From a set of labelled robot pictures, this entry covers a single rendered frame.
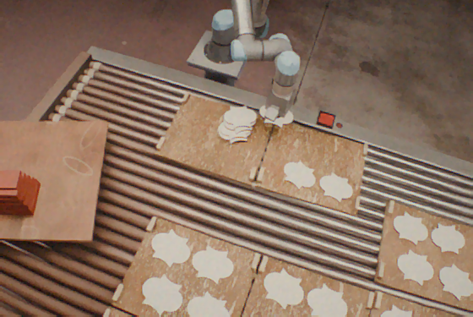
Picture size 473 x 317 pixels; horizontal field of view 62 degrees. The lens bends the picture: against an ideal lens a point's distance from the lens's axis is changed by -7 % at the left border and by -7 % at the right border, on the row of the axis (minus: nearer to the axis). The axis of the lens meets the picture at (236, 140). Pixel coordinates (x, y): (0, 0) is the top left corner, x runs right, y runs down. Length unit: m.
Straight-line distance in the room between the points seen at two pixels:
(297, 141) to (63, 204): 0.96
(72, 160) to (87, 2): 2.68
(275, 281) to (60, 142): 0.95
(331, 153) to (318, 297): 0.62
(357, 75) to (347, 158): 1.84
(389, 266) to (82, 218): 1.11
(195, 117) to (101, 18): 2.27
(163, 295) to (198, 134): 0.68
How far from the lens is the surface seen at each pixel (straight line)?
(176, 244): 1.51
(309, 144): 1.79
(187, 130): 1.77
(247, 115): 1.77
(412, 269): 1.66
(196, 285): 1.47
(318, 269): 1.56
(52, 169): 1.63
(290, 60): 1.44
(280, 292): 1.48
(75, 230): 1.48
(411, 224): 1.74
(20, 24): 4.10
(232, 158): 1.69
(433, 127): 3.49
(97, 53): 2.18
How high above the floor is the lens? 2.35
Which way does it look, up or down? 54 degrees down
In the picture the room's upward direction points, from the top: 8 degrees clockwise
